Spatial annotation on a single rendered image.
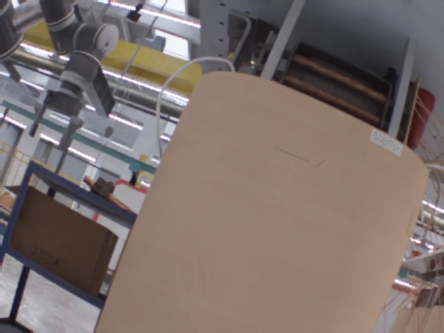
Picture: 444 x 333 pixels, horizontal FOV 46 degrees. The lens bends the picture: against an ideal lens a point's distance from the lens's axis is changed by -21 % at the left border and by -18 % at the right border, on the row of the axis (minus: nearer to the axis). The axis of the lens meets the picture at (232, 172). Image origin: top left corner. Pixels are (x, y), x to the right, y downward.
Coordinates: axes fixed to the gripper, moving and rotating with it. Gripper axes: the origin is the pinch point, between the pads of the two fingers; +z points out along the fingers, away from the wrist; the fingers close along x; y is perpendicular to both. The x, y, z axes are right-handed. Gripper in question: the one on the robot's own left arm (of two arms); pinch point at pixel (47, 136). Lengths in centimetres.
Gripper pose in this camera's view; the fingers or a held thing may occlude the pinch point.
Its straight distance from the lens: 171.0
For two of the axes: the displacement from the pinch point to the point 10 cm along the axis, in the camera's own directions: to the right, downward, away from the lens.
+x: 9.2, 3.4, -2.0
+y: -1.1, -2.7, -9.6
